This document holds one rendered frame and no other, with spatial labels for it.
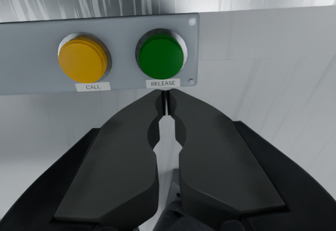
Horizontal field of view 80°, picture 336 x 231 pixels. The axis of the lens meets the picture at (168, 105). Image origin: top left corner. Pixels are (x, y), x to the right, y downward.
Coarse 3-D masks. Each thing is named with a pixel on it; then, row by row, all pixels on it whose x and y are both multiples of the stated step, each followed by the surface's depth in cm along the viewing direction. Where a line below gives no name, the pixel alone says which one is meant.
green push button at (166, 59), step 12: (156, 36) 17; (168, 36) 17; (144, 48) 17; (156, 48) 17; (168, 48) 17; (180, 48) 17; (144, 60) 18; (156, 60) 18; (168, 60) 18; (180, 60) 18; (156, 72) 18; (168, 72) 18
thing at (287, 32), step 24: (216, 24) 27; (240, 24) 27; (264, 24) 27; (288, 24) 27; (312, 24) 27; (216, 48) 29; (240, 48) 29; (264, 48) 29; (288, 48) 29; (312, 48) 29
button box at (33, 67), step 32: (0, 32) 17; (32, 32) 17; (64, 32) 17; (96, 32) 18; (128, 32) 18; (160, 32) 17; (192, 32) 18; (0, 64) 19; (32, 64) 19; (128, 64) 19; (192, 64) 19
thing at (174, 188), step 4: (176, 172) 41; (172, 176) 42; (176, 176) 40; (172, 180) 39; (176, 180) 39; (172, 184) 39; (176, 184) 38; (172, 188) 40; (176, 188) 39; (168, 192) 45; (172, 192) 40; (176, 192) 39; (168, 196) 44; (172, 196) 41; (176, 196) 40; (180, 196) 39; (168, 200) 42; (172, 200) 41; (168, 204) 43; (164, 208) 48
